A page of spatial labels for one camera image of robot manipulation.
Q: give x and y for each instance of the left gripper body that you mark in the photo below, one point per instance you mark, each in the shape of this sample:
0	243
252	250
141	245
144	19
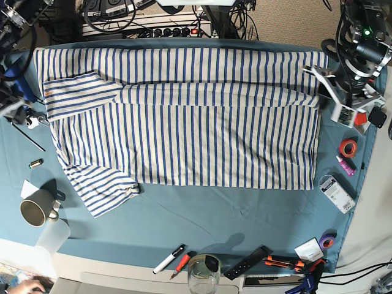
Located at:
360	86

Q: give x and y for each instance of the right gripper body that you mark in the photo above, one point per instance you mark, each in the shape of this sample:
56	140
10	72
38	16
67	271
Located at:
13	107

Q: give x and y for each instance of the blue white striped T-shirt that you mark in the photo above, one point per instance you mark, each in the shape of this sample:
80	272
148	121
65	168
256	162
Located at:
180	116

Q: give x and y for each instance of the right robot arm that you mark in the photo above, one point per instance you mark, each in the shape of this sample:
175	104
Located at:
15	15

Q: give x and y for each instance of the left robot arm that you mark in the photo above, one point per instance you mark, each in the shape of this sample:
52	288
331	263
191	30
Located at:
361	48

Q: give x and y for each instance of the black allen key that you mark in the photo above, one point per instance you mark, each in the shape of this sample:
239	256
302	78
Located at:
28	138

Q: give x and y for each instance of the blue device with black knob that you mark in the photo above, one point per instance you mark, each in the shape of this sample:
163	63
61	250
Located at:
20	84

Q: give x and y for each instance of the white metal small part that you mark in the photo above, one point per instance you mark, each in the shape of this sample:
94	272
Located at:
36	119

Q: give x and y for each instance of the red cube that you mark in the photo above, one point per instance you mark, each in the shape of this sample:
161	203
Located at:
361	118

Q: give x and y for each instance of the white printed paper sheet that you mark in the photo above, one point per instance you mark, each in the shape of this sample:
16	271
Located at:
362	128

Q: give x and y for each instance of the red tape roll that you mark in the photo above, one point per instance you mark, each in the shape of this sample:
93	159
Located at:
348	148

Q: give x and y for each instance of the small brass cylinder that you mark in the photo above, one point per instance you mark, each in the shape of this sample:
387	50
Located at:
36	163

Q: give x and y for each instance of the pink glue tube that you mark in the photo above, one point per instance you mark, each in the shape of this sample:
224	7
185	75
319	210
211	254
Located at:
347	168

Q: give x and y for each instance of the white paper note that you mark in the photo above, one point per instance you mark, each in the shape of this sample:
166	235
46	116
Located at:
27	189

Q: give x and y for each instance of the grey ceramic mug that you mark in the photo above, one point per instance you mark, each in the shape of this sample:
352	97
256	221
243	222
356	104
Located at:
38	208

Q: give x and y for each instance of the clear plastic screw box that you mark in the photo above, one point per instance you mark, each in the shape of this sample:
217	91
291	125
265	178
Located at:
336	193

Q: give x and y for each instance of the translucent plastic cup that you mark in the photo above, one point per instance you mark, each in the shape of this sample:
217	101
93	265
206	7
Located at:
53	236

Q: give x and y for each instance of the purple tape roll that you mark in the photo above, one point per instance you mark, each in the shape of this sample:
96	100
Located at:
327	241

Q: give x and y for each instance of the white card box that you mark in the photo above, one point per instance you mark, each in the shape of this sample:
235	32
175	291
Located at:
310	251

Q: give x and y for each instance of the teal table cloth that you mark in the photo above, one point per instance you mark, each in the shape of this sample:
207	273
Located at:
146	227

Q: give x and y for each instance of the black remote control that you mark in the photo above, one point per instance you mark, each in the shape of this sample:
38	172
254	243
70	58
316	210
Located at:
248	262

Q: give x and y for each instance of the blue black spring clamp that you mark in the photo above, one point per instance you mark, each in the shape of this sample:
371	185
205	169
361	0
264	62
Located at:
311	279

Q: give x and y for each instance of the orange black utility knife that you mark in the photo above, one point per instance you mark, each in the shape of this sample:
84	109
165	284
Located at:
284	262

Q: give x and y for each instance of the white black marker pen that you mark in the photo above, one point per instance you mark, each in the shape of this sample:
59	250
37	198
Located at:
163	264

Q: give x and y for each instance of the clear drinking glass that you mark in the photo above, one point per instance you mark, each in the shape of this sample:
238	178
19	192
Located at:
203	274

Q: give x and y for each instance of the black square mount plate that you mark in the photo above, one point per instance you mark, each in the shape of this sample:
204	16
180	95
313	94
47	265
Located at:
377	117

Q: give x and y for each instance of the red handled screwdriver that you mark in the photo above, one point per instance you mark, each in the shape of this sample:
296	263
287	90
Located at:
184	261

